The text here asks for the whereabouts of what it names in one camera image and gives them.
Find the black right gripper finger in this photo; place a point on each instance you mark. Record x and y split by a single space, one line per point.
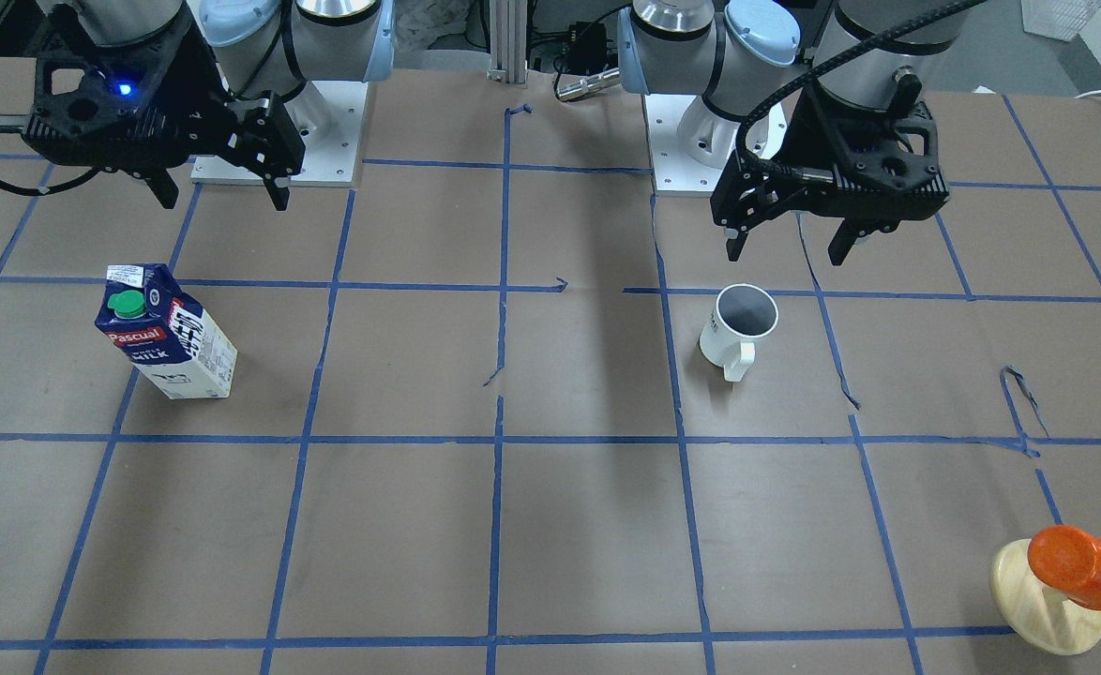
162 186
278 190

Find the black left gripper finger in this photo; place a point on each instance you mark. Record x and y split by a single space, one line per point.
849 232
736 241

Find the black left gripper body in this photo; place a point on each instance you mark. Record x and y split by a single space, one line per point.
788 141

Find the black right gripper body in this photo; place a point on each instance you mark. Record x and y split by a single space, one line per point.
202 110

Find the white ceramic mug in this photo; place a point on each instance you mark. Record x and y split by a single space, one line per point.
742 315

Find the blue white milk carton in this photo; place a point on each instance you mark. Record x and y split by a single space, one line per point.
166 333

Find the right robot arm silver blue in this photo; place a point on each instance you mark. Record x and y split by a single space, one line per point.
276 47

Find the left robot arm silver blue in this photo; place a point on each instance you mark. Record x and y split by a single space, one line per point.
736 58

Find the orange mug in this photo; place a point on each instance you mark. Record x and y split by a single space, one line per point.
1068 560

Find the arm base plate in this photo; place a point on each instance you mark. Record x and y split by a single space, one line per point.
330 116
689 144

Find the aluminium frame post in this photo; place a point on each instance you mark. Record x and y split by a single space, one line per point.
508 29

